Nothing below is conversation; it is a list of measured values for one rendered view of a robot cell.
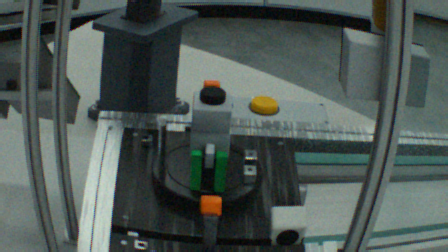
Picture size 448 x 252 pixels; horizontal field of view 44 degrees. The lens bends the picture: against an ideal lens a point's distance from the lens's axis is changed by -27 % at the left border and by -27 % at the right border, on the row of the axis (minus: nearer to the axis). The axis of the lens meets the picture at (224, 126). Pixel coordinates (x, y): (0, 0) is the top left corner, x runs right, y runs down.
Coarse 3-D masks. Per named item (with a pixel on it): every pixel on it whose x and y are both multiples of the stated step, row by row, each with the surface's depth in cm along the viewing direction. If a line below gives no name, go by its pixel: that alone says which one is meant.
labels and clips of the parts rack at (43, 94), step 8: (16, 0) 54; (0, 88) 79; (8, 88) 79; (16, 88) 79; (40, 88) 80; (48, 88) 80; (0, 96) 79; (8, 96) 79; (16, 96) 79; (40, 96) 79; (48, 96) 79
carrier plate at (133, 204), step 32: (128, 128) 101; (128, 160) 94; (288, 160) 97; (128, 192) 87; (288, 192) 90; (128, 224) 81; (160, 224) 82; (192, 224) 83; (224, 224) 83; (256, 224) 84
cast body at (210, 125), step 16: (208, 96) 84; (224, 96) 84; (192, 112) 84; (208, 112) 83; (224, 112) 83; (192, 128) 84; (208, 128) 84; (224, 128) 84; (192, 144) 85; (208, 144) 85; (224, 144) 85; (208, 160) 83
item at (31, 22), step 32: (32, 0) 55; (64, 0) 73; (32, 32) 56; (64, 32) 75; (32, 64) 58; (64, 64) 77; (32, 96) 60; (64, 96) 80; (32, 128) 62; (64, 128) 82; (32, 160) 64; (64, 160) 84; (32, 192) 66; (64, 192) 87
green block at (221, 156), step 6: (216, 156) 84; (222, 156) 84; (216, 162) 84; (222, 162) 84; (216, 168) 84; (222, 168) 84; (216, 174) 85; (222, 174) 85; (216, 180) 85; (222, 180) 85; (216, 186) 86; (222, 186) 86
